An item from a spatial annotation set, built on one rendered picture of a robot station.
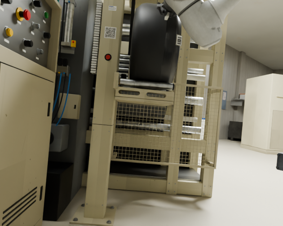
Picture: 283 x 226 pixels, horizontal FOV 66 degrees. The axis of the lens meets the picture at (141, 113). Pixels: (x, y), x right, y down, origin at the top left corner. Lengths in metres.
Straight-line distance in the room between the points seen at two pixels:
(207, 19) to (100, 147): 0.99
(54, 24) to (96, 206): 1.13
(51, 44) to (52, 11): 0.18
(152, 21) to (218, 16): 0.55
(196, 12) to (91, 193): 1.21
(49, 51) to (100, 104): 0.43
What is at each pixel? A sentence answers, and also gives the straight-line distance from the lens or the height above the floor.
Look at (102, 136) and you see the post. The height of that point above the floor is 0.54.
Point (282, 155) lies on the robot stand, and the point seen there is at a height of 0.65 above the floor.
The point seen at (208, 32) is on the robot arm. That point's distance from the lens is 0.87.
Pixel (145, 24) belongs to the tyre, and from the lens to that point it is 1.33.
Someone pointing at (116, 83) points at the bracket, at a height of 0.88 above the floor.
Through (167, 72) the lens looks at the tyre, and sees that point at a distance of 1.35.
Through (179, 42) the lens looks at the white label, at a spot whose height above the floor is 1.14.
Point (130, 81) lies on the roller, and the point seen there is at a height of 0.91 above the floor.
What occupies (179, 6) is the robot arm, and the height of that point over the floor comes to 1.11.
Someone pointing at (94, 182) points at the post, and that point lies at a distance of 1.51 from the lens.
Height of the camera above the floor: 0.71
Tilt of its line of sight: level
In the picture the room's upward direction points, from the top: 5 degrees clockwise
